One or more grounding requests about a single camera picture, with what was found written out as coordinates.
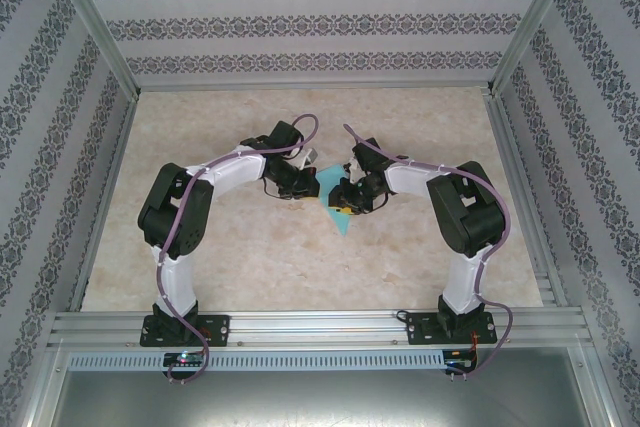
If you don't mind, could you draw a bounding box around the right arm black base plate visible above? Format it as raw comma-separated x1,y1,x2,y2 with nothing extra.
405,310,499,347

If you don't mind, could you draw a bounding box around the aluminium frame post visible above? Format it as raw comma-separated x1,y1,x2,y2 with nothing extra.
484,0,599,98
43,0,142,98

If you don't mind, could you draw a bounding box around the grey sheet metal panel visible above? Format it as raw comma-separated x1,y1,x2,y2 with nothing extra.
49,366,599,427

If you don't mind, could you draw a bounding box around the light blue paper sheet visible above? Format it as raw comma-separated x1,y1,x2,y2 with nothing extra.
315,162,357,237

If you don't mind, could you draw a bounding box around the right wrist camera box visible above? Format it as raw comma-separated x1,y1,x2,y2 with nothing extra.
343,155,365,184

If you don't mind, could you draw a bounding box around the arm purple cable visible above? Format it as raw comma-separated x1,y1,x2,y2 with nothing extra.
156,113,321,384
341,122,517,377

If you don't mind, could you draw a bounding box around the slotted grey cable duct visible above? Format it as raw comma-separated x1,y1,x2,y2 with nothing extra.
67,349,447,371

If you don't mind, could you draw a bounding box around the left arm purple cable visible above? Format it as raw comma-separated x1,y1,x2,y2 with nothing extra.
156,113,321,384

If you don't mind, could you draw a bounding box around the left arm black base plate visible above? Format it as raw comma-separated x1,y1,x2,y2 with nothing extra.
139,314,232,348

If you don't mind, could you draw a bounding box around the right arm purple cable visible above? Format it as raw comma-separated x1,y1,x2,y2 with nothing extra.
341,122,517,377

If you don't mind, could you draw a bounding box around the aluminium mounting rail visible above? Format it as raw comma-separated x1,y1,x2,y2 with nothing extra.
47,309,594,348

